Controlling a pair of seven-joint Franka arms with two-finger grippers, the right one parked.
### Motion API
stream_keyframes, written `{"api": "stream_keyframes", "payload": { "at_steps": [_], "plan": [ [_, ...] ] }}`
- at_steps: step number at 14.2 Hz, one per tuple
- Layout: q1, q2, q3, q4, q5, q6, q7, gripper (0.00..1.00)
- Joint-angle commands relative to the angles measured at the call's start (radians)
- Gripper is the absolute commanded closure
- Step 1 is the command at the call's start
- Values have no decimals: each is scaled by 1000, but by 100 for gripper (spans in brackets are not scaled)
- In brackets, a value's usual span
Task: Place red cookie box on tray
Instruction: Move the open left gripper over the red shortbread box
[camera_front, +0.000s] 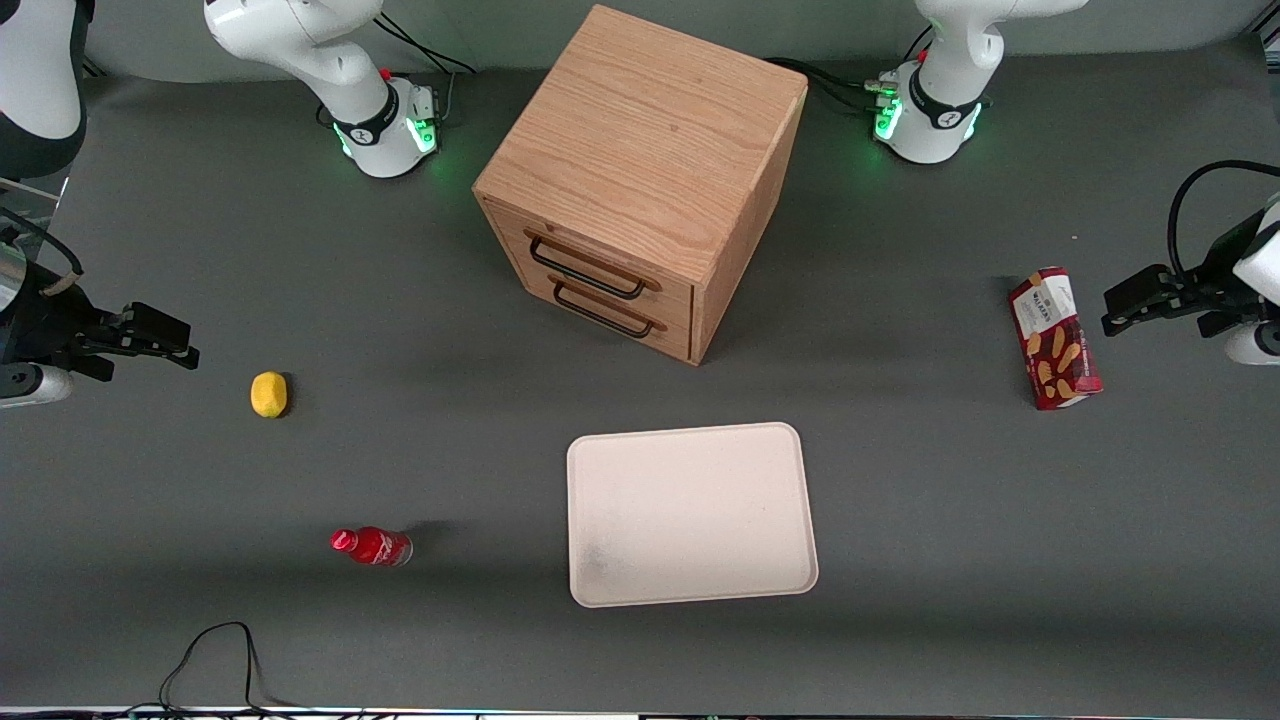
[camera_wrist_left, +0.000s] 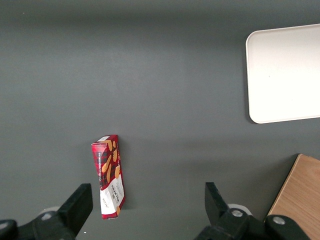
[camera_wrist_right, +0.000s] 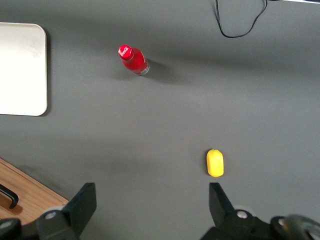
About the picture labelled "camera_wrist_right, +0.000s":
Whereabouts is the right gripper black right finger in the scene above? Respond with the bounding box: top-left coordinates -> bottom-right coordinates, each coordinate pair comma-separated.
199,182 -> 271,240

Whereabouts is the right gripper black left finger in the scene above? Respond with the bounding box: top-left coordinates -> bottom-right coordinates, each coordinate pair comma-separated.
36,182 -> 98,240

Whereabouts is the beige rectangular tray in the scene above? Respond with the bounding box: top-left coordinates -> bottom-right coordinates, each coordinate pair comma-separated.
0,22 -> 48,117

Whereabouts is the yellow lemon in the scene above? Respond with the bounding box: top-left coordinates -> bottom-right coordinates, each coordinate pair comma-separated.
206,148 -> 225,178

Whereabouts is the wooden drawer cabinet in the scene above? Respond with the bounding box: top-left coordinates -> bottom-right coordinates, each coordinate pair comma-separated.
0,157 -> 70,221

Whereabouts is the wooden lower drawer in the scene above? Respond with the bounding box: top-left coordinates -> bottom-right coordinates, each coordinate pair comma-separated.
0,163 -> 65,221

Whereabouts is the red cola bottle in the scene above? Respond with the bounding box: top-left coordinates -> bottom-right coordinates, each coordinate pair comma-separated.
117,44 -> 150,77

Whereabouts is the black lower drawer handle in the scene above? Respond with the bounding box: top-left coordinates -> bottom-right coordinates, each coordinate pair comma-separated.
0,183 -> 20,210

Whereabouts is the black looped table cable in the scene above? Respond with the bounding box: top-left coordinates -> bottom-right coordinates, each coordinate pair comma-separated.
215,0 -> 269,39

